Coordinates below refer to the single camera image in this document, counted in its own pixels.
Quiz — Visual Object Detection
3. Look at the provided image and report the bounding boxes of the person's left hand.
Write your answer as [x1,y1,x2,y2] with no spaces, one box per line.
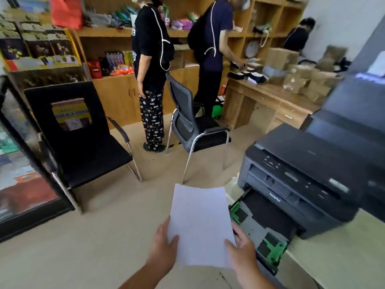
[145,216,180,276]

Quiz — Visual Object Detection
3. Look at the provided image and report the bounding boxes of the person's right hand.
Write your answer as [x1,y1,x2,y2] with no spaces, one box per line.
[224,222,260,281]

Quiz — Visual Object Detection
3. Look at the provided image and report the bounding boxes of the white paper sheet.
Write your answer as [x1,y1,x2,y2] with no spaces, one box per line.
[167,183,237,269]

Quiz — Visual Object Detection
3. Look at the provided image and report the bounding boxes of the person's left forearm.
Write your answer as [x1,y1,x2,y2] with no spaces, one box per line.
[119,262,171,289]

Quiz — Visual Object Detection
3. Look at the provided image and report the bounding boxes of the printer paper tray green guides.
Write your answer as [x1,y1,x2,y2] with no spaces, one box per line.
[229,189,298,276]

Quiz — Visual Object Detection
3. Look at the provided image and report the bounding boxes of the dark grey printer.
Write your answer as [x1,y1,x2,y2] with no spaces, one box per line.
[238,18,385,240]

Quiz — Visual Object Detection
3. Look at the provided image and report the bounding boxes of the grey mesh chair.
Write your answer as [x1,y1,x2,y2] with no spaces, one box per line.
[164,73,231,185]

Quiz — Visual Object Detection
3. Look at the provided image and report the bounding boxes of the black padded chair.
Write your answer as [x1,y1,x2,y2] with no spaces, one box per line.
[24,82,143,215]

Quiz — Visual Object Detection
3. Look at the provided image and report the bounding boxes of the wooden desk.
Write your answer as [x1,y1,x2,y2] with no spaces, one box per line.
[221,77,322,133]

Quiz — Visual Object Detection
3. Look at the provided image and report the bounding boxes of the wooden shelf unit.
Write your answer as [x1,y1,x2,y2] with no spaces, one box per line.
[72,0,308,130]

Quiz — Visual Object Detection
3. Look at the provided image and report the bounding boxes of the black glass display cabinet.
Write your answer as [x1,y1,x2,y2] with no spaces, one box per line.
[0,75,76,243]

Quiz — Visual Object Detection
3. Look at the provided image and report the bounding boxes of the yellow and blue box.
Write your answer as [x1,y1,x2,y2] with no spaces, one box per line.
[51,98,92,131]

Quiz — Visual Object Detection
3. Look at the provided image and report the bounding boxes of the black and white boxes group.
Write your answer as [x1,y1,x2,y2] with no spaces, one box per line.
[228,58,269,85]

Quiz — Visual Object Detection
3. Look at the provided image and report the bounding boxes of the heap of orange packets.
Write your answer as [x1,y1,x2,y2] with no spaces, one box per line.
[109,64,135,76]

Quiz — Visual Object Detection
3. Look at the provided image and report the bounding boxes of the pile of brown cardboard boxes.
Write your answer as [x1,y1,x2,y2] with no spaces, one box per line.
[262,45,349,103]

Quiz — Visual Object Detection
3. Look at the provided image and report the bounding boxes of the red snack packet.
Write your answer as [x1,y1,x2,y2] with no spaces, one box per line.
[87,59,103,79]

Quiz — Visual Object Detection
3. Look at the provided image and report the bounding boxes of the round white plate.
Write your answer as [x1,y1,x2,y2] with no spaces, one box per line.
[243,40,261,59]

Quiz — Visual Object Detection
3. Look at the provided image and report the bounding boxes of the pink packets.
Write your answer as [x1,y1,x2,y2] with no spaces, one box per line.
[171,17,195,31]

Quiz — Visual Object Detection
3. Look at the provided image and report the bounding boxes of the green and blue packets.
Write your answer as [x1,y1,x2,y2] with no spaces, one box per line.
[110,5,139,28]

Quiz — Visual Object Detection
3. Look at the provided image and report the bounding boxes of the rack of dark packets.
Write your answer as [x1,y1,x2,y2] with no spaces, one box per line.
[0,12,91,91]

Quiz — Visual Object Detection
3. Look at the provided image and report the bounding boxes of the red bag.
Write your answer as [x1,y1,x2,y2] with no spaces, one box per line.
[51,0,84,30]

